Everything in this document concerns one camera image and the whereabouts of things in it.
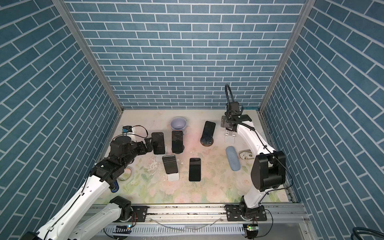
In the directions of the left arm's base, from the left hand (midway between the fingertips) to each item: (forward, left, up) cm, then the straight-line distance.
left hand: (146, 139), depth 76 cm
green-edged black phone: (-7, -25, -22) cm, 34 cm away
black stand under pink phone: (+4, -14, -20) cm, 25 cm away
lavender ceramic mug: (+26, -13, -19) cm, 35 cm away
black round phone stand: (+9, -33, -21) cm, 40 cm away
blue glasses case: (+1, -48, -20) cm, 52 cm away
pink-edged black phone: (+7, -14, -13) cm, 21 cm away
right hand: (+15, -47, -3) cm, 49 cm away
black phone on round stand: (+14, -34, -13) cm, 39 cm away
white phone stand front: (-12, -12, -22) cm, 28 cm away
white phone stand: (+15, -49, -20) cm, 55 cm away
